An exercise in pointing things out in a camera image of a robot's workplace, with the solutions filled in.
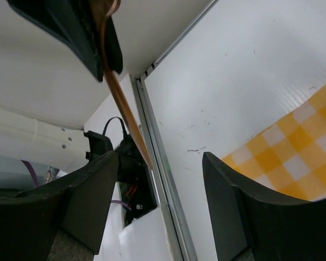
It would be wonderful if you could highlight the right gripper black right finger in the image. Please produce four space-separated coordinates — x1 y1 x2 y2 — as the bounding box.
202 152 326 260

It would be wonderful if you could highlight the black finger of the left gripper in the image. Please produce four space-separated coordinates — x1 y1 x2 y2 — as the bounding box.
7 0 104 82
104 16 123 74

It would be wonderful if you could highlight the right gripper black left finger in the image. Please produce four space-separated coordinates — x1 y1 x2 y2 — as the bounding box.
0 151 119 260

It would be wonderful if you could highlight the copper fork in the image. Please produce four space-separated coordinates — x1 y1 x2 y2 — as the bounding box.
89 1 153 169

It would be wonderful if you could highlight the yellow white checkered cloth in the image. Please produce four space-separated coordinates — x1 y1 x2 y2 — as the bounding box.
222 85 326 201

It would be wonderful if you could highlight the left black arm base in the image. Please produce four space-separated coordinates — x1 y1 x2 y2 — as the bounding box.
84 117 157 226

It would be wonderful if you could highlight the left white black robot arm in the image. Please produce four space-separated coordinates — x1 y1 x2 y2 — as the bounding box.
0 1 123 172

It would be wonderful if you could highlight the aluminium left side rail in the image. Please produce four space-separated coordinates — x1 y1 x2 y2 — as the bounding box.
140 0 218 81

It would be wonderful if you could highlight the aluminium rail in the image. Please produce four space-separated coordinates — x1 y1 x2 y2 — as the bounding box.
140 0 218 81
130 76 198 260

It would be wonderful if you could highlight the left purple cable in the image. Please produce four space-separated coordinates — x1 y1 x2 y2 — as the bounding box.
21 159 131 212

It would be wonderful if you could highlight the aluminium front rail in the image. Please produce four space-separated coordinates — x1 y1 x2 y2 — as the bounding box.
130 76 198 260

